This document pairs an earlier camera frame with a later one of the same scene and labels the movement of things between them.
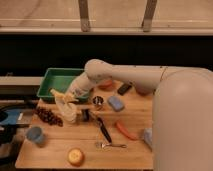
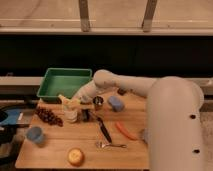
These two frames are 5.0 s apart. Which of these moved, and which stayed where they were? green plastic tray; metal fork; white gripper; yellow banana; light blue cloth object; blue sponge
Moved: yellow banana; white gripper
Stayed: green plastic tray; light blue cloth object; blue sponge; metal fork
